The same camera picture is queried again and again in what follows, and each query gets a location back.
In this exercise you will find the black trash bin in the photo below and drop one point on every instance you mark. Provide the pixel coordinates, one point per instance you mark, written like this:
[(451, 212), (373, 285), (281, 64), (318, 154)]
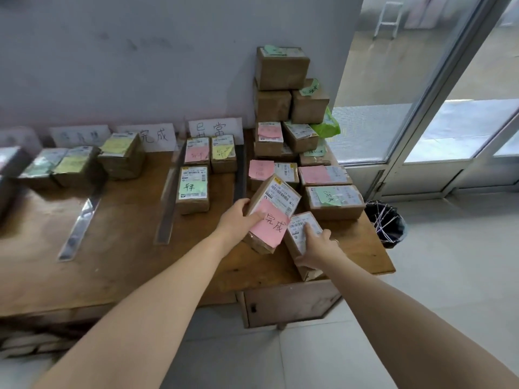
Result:
[(385, 224)]

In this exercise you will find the clear acrylic divider strip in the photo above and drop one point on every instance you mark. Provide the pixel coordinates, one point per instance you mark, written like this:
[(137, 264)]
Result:
[(79, 226), (168, 202)]

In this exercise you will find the brown box yellow note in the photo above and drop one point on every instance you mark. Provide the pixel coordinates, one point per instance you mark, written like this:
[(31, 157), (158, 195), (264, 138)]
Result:
[(121, 155), (224, 153), (77, 168)]

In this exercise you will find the metal stepladder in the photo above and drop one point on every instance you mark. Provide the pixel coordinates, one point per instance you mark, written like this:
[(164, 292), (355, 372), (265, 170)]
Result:
[(387, 20)]

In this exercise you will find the brown box green note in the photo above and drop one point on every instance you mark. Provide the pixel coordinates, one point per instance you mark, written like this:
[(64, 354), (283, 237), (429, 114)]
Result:
[(193, 190)]

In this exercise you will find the person's right thumb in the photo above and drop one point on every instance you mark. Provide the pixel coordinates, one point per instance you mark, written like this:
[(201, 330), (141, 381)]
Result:
[(305, 261)]

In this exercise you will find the glass window panel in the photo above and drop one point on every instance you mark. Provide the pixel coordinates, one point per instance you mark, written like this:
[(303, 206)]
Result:
[(389, 85)]

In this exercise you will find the person's right forearm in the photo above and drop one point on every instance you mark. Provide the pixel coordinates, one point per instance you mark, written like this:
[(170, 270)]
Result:
[(405, 324)]

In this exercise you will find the person's left thumb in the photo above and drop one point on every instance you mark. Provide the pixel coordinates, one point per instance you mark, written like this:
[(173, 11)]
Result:
[(254, 220)]

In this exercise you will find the person's left forearm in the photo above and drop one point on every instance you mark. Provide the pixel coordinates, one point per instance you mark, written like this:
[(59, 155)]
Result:
[(142, 315)]

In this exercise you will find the person's left hand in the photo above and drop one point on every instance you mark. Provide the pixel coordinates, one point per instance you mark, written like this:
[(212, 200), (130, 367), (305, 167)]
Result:
[(231, 224)]

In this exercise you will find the person's right hand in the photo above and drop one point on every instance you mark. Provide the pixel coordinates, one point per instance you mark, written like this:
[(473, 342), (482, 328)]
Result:
[(324, 253)]

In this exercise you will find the brown box large pink note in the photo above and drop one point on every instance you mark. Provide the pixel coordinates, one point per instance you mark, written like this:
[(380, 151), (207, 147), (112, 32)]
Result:
[(275, 206)]

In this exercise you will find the small brown box white label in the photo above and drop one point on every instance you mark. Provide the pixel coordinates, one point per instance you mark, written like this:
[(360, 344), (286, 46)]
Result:
[(298, 234)]

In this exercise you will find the white paper sign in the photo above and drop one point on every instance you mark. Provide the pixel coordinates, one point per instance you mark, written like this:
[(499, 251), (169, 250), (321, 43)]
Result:
[(156, 135), (18, 137), (215, 127), (79, 135)]

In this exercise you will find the wooden table drawer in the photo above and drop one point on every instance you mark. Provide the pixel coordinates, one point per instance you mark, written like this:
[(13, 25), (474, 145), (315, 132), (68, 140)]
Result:
[(288, 303)]

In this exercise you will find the glass door metal frame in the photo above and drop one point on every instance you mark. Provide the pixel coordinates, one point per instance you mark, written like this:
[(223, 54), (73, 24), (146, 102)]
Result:
[(458, 129)]

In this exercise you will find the pile of cardboard parcels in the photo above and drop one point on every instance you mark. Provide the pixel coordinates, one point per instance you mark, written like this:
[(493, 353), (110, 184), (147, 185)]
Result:
[(284, 101)]

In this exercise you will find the dark brown box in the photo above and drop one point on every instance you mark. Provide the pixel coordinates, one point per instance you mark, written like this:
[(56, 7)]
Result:
[(10, 174)]

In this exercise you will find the green plastic bag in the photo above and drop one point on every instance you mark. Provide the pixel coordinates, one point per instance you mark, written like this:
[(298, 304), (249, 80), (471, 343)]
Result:
[(327, 125)]

